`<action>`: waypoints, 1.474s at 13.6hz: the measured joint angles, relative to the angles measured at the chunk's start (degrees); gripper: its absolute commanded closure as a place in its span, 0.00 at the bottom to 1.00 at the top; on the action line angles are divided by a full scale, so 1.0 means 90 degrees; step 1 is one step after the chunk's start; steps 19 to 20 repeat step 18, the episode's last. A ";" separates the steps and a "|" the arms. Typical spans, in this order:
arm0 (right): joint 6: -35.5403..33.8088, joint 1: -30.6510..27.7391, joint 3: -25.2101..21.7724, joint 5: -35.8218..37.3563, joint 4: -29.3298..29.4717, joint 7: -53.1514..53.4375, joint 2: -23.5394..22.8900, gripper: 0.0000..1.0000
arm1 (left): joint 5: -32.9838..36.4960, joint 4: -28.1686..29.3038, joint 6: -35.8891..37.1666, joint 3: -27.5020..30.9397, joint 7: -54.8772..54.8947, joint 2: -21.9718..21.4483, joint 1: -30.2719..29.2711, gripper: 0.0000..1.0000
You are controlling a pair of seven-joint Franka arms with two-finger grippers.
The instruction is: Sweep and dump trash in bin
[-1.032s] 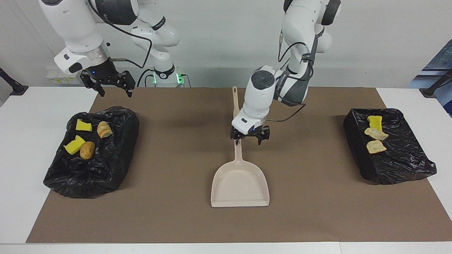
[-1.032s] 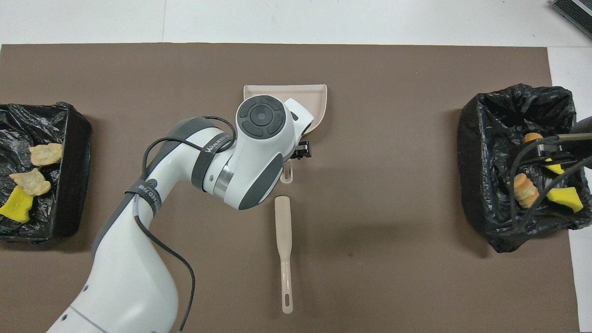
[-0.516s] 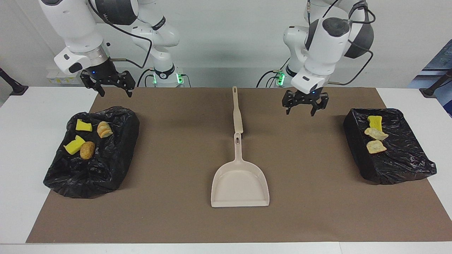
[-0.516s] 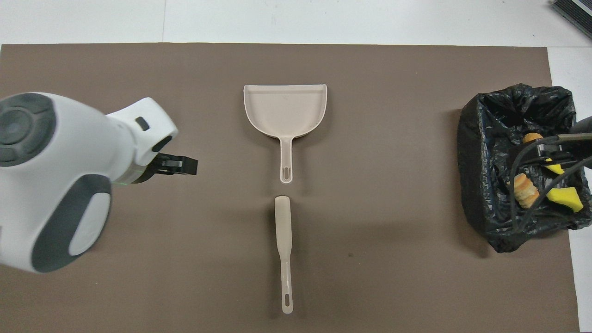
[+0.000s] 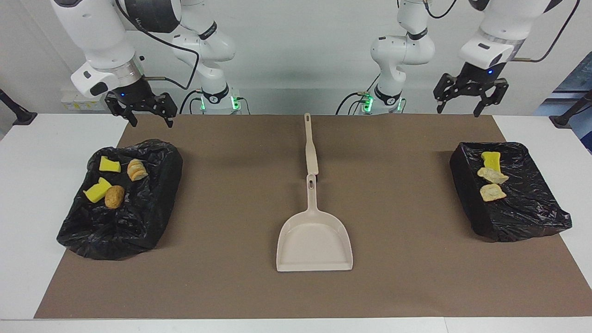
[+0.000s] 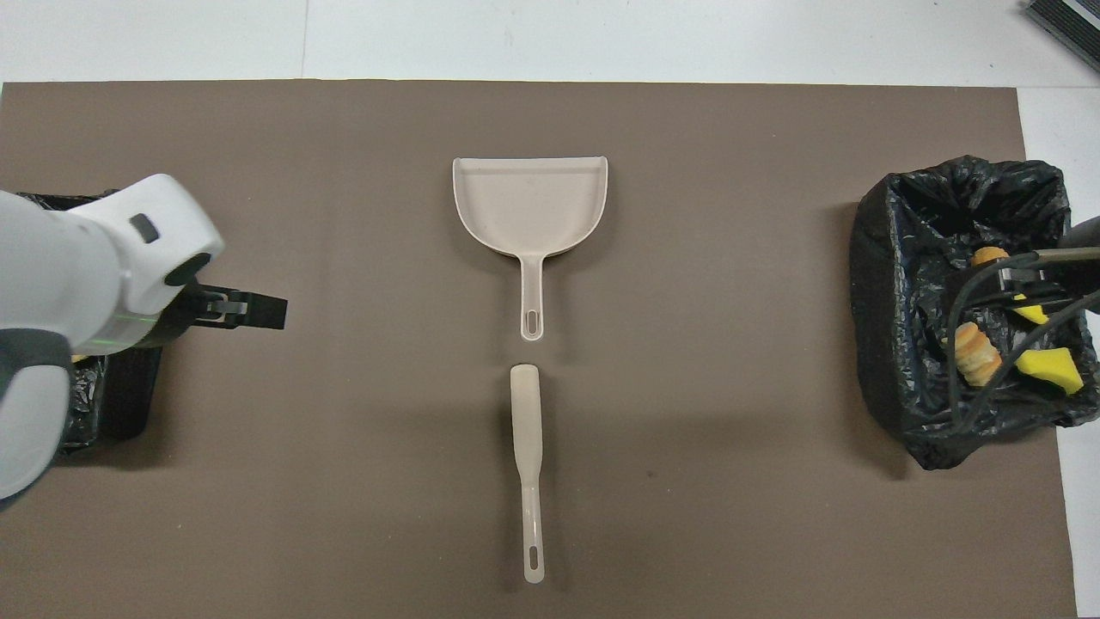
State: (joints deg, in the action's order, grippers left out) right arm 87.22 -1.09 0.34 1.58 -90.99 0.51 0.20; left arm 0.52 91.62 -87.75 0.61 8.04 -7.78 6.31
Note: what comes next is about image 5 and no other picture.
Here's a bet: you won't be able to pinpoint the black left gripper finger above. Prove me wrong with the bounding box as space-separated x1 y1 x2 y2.
473 78 510 118
433 73 463 114

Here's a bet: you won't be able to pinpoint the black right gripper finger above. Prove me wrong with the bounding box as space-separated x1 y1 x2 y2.
152 93 179 129
105 91 139 128

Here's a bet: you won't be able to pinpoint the tan striped toy bread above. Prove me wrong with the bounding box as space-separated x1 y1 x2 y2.
127 159 148 182

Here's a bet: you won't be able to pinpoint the pale yellow toy bread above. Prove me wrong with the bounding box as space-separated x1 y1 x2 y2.
477 167 510 185

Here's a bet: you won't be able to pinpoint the brown toy cookie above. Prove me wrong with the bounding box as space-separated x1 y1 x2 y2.
104 185 125 210

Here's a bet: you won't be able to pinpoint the orange striped toy bread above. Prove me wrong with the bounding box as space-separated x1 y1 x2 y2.
480 183 507 203

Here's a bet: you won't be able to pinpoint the beige hand brush black bristles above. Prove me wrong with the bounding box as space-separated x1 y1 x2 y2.
303 112 320 176

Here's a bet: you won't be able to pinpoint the beige plastic dustpan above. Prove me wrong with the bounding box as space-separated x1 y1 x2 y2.
276 174 354 272

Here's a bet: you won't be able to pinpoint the bin with black bag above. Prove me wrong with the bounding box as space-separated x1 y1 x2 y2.
56 139 183 261
450 141 573 243

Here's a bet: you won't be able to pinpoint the white power strip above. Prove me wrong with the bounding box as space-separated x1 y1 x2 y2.
61 90 111 112

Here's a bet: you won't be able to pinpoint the black stand leg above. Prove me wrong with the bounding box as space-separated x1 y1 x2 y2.
0 88 37 126
549 90 592 129

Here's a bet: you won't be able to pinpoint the blue background object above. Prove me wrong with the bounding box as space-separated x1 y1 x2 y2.
536 51 592 153

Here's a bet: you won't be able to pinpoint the brown table mat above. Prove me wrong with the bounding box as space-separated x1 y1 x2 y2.
34 114 592 320

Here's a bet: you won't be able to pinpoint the black right base cables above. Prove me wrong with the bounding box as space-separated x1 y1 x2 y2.
179 89 251 115

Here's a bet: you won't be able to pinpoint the black base cables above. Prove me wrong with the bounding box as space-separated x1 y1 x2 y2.
335 91 371 115
179 89 251 115

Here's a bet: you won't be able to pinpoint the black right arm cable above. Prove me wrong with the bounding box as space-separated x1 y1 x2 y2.
116 0 200 92

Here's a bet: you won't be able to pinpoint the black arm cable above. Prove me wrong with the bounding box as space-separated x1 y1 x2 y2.
423 0 581 63
116 0 200 92

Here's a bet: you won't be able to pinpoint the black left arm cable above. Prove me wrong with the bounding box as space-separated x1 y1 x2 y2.
423 0 581 63

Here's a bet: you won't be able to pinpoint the black left base cables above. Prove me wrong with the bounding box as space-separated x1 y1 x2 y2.
335 91 371 115

